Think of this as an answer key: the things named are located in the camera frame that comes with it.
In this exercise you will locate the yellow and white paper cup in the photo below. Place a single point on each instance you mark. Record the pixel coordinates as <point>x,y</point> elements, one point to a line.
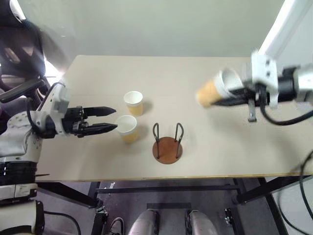
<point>134,104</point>
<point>210,94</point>
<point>127,132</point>

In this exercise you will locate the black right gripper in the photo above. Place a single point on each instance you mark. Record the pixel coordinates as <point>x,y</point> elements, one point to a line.
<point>252,96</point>

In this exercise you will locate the black metal table frame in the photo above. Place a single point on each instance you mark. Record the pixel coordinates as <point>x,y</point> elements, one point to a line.
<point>168,189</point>

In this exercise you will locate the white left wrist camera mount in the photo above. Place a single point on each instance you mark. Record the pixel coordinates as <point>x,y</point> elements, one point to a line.
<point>57,98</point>

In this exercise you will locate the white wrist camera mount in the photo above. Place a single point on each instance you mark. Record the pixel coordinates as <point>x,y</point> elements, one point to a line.
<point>264,71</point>
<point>57,98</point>

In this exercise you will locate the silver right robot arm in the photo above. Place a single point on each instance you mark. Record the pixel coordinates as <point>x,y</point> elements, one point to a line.
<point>303,80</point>

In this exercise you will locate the black office chair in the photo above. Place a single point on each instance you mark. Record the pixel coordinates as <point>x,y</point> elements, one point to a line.
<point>22,54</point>

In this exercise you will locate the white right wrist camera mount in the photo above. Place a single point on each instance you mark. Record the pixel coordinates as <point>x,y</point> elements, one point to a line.
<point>264,71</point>

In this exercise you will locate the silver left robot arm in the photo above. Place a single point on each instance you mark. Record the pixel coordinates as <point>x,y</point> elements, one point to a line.
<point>14,143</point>

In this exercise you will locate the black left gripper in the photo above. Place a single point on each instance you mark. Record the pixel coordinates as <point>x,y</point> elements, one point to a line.
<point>74,122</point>

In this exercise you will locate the grey rounded robot leg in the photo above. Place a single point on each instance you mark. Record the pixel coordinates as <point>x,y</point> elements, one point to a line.
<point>201,224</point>
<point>143,224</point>

